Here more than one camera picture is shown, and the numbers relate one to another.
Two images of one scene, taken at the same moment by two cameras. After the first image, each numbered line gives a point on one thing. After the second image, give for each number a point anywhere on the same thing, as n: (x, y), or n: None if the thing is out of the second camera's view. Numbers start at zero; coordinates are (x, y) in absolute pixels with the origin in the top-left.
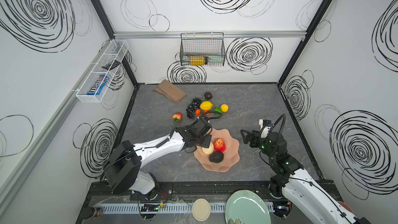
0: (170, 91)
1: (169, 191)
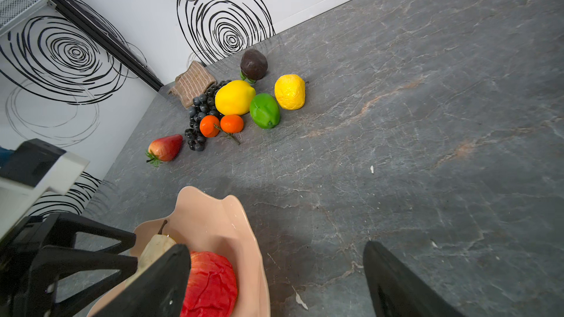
0: (193, 83)
1: None
